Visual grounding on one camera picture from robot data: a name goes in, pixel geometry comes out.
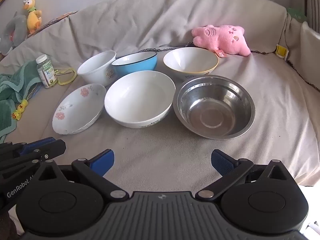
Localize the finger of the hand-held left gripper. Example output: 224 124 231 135
0 137 59 157
0 140 67 178

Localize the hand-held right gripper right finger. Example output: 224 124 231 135
195 149 294 202

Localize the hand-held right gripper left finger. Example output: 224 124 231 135
37 149 128 202

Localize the white floral plate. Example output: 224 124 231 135
52 83 107 135

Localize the white deep bowl orange print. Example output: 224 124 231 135
77 50 118 87

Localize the white bowl with dark rim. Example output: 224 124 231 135
111 51 158 77

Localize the white bowl yellow rim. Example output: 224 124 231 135
163 47 219 81

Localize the stainless steel bowl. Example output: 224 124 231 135
173 75 256 140

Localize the green blanket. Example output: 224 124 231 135
0 60 44 143

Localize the clear vitamin bottle white cap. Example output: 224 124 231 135
36 54 58 89

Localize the large white bowl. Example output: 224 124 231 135
104 70 176 129

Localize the yellow band loop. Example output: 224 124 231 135
54 67 77 86

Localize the grey plush toy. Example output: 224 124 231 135
0 11 28 55

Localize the pink plush toy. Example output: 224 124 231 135
191 24 251 58

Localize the small yellow white box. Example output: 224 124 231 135
276 44 289 60

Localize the yellow duck plush toy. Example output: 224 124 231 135
23 0 43 34

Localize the white cushion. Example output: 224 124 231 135
299 21 320 85

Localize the beige sofa cover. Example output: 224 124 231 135
0 0 320 188

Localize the green cloth item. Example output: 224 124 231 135
287 7 307 22

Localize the grey ribbed panel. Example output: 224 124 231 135
304 0 320 34

